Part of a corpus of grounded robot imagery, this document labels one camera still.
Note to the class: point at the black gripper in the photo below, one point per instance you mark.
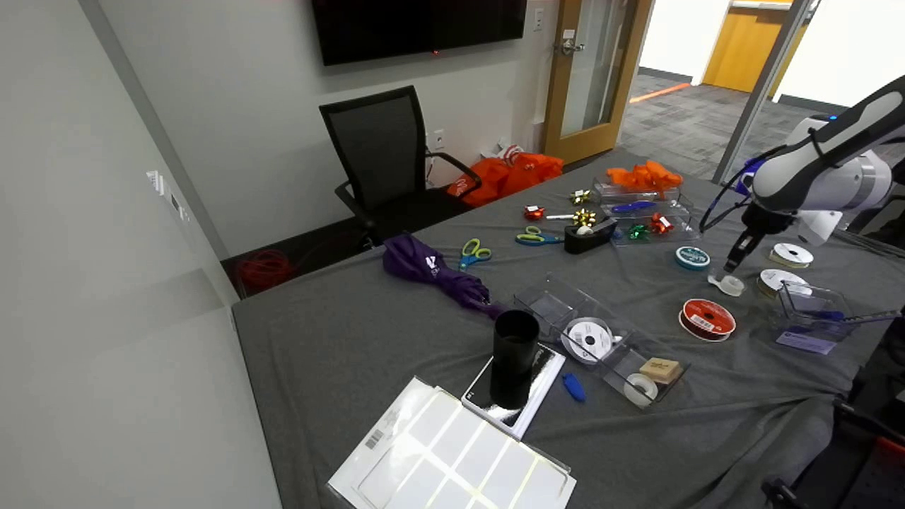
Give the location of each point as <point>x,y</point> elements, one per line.
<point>764,224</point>

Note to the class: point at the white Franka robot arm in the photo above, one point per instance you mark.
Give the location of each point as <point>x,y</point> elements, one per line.
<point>829,180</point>

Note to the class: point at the clear case with bows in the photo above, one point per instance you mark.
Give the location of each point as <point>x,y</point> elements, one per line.
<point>684,215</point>

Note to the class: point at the clear three-segment plastic case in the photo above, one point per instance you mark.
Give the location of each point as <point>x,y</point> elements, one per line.
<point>613,378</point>

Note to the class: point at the plain white ribbon spool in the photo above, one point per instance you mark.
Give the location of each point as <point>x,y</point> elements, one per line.
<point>776,280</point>
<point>783,255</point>

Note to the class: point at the teal round lid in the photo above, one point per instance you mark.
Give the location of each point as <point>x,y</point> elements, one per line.
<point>691,255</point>

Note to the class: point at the blue bin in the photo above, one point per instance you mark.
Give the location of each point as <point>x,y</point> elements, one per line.
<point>744,180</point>

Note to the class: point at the red gift bow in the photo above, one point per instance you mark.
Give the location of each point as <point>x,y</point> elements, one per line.
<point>661,224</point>
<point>537,212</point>

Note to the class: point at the green gift bow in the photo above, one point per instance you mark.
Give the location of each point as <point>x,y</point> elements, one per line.
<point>637,233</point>

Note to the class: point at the small clear plastic box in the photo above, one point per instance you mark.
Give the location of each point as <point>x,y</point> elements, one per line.
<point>821,339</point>

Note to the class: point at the blue gift bow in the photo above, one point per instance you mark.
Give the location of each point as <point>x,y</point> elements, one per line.
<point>630,207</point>

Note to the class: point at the orange tissue cloth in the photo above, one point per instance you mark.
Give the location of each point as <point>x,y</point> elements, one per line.
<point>647,177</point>

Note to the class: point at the blue pen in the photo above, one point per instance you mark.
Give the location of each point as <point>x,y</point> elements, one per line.
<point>850,317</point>

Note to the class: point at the wooden stamp block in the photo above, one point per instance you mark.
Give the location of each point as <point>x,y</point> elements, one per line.
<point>662,369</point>

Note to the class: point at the black tape dispenser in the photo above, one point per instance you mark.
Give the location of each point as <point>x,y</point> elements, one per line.
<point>589,238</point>

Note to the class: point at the silver gold gift bow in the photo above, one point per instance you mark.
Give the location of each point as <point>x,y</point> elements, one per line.
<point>583,197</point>

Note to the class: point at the white ribbon spool with barcode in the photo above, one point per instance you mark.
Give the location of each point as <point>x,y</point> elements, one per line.
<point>578,339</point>

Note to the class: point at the yellow wooden door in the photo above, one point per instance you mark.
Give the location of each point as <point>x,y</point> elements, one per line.
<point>744,52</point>

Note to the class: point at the teal yellow scissors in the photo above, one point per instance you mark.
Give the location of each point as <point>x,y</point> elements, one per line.
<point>537,236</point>

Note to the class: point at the blue clip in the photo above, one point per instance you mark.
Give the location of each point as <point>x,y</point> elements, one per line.
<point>573,388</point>

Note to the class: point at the white shallow tray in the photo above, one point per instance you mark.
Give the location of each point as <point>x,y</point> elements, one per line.
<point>541,392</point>

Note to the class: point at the orange bag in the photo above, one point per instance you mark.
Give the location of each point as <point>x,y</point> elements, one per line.
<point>505,177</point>

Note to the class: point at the wooden door with glass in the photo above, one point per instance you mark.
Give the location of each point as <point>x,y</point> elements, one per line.
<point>559,86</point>

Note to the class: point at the black cylinder cup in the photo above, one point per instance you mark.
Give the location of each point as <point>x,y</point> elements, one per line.
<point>517,364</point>

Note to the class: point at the purple ribbon bundle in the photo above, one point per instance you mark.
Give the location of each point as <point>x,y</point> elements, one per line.
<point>419,257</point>

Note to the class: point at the white label sheets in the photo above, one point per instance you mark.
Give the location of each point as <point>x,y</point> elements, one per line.
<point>443,462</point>

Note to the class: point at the black mesh office chair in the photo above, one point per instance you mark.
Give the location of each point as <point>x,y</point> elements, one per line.
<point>382,151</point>

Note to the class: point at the gray table cloth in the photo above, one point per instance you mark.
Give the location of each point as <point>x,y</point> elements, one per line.
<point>377,349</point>

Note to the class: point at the metal glass door frame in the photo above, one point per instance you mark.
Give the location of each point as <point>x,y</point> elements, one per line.
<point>764,86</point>

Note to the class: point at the white wall outlet plate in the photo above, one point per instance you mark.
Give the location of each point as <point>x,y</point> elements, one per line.
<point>438,136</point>

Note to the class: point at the black wall television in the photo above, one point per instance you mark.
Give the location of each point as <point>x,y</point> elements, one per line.
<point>415,28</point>

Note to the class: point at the white wall thermostat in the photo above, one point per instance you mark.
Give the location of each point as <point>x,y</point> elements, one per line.
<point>156,181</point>

